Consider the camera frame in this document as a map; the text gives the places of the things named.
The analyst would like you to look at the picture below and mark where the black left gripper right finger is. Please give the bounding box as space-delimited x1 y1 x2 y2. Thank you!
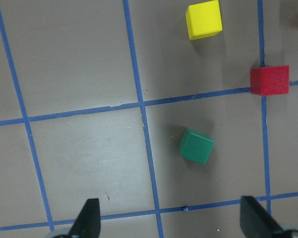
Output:
239 196 284 238

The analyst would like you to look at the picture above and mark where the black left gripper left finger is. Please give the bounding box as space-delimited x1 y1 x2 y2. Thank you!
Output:
68 198 100 238

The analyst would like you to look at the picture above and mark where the yellow wooden cube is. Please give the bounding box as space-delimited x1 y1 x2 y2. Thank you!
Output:
185 0 223 41

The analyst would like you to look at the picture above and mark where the red wooden cube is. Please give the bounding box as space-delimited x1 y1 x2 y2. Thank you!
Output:
250 65 290 96

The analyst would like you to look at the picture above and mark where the green wooden cube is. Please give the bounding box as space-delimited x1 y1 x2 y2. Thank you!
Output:
178 127 215 165

